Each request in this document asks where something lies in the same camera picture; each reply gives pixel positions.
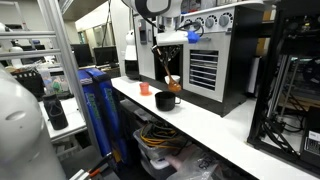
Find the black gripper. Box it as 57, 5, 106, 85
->
155, 44, 183, 68

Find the wooden spoon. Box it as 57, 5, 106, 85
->
152, 45, 183, 94

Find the orange plastic cup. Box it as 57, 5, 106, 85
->
139, 81, 151, 95

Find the white bowl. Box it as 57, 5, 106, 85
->
164, 74, 181, 86

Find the white and black appliance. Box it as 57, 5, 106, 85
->
124, 29, 141, 80

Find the black computer monitor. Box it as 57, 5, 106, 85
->
69, 43, 95, 68
93, 45, 120, 67

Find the pink soft object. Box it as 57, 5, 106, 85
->
164, 144, 208, 171

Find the plastic bin with white lid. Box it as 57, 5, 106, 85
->
139, 155, 178, 180

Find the white side table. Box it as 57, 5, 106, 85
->
38, 96, 88, 144

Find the clear plastic container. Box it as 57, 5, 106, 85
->
37, 64, 72, 98

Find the clear plastic bag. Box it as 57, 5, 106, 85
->
166, 151, 234, 180

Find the black water bottle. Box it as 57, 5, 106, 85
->
41, 93, 69, 131

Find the black crate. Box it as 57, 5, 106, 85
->
13, 68, 46, 101

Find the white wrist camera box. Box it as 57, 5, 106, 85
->
155, 30, 190, 47

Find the blue cable plug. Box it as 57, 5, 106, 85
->
186, 30, 201, 45

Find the black cup with handle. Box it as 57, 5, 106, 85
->
154, 91, 182, 112

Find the yellow cable bundle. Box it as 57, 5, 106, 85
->
139, 124, 183, 149

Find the clear plastic cable bin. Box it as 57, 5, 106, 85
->
132, 128, 188, 162

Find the aluminium frame post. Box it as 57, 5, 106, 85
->
0, 0, 102, 155

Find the black metal frame machine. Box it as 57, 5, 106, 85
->
247, 0, 320, 176

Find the orange handled tool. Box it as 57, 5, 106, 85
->
69, 155, 115, 180

